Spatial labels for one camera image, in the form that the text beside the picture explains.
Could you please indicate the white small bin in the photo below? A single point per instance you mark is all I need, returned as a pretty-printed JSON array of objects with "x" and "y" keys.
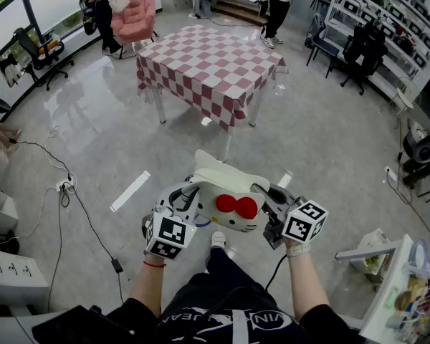
[{"x": 374, "y": 253}]

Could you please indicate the white cluttered desk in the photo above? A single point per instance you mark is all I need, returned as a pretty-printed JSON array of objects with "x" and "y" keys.
[{"x": 390, "y": 292}]

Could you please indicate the white socket box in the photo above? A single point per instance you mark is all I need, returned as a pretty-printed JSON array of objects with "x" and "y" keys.
[{"x": 14, "y": 274}]

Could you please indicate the person's white shoe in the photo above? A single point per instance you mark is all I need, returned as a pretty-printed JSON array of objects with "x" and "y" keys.
[{"x": 218, "y": 239}]

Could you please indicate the white floor power strip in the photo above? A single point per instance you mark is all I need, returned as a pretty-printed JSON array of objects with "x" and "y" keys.
[{"x": 66, "y": 183}]

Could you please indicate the person's dark trouser leg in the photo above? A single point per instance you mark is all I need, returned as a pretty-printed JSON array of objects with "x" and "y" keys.
[{"x": 225, "y": 267}]

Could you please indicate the black power adapter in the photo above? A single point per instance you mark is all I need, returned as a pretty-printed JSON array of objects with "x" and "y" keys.
[{"x": 117, "y": 266}]

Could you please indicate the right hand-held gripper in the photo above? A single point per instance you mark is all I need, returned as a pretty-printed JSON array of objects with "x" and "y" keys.
[{"x": 302, "y": 224}]

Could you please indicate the white slim power strip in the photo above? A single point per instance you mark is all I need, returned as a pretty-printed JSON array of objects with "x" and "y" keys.
[{"x": 391, "y": 173}]

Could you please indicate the black shoulder bag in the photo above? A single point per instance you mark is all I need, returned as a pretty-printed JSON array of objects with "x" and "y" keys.
[{"x": 89, "y": 23}]

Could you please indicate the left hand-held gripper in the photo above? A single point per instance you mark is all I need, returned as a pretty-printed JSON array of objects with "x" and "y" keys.
[{"x": 172, "y": 232}]

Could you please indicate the person's black printed shirt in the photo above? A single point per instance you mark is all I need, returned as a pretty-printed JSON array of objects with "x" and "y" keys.
[{"x": 218, "y": 317}]

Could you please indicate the black office chair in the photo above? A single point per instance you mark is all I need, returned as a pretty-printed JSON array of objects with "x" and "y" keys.
[
  {"x": 365, "y": 48},
  {"x": 39, "y": 54}
]

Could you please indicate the white wristwatch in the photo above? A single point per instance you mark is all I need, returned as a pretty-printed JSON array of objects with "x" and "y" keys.
[{"x": 298, "y": 250}]

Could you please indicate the white round side table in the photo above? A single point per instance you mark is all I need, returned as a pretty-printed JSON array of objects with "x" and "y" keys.
[{"x": 404, "y": 97}]

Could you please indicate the wooden steps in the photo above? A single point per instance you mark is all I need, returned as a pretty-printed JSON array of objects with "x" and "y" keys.
[{"x": 242, "y": 7}]

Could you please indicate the white cat backpack red bow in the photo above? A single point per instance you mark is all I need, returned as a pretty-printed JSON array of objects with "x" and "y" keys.
[{"x": 229, "y": 188}]

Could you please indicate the white tote bag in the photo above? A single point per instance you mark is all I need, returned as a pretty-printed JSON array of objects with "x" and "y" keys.
[{"x": 118, "y": 0}]

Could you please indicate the white shelf rack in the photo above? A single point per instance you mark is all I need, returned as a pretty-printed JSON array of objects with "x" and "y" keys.
[{"x": 390, "y": 23}]

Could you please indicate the pink armchair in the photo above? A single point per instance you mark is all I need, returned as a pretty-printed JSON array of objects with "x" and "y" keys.
[{"x": 138, "y": 16}]

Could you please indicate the table with white legs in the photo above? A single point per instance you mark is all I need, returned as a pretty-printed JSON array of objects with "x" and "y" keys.
[{"x": 160, "y": 106}]

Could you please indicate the dark blue chair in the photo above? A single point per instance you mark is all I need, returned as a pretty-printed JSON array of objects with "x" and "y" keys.
[{"x": 322, "y": 45}]

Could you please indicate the person's left forearm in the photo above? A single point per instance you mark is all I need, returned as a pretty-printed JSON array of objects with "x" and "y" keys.
[{"x": 147, "y": 289}]

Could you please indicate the red white checkered tablecloth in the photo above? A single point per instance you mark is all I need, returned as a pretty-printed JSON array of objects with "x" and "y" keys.
[{"x": 208, "y": 63}]

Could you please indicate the person's right forearm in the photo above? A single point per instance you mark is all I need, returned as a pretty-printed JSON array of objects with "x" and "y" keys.
[{"x": 308, "y": 285}]

